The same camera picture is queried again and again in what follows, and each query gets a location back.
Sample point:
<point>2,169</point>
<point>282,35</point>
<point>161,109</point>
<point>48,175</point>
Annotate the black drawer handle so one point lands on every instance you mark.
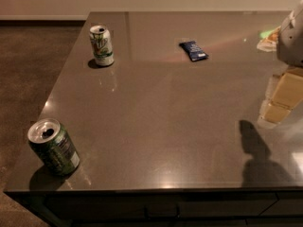
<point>161,210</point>

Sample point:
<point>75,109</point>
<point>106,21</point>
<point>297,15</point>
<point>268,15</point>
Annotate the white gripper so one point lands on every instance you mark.
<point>291,46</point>

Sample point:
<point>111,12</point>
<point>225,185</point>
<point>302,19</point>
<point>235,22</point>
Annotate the white 7up soda can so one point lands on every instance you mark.
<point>101,42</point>

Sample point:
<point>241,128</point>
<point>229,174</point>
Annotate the green soda can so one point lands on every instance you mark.
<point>49,139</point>

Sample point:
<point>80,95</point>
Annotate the blue rxbar blueberry wrapper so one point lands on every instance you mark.
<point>194,51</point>

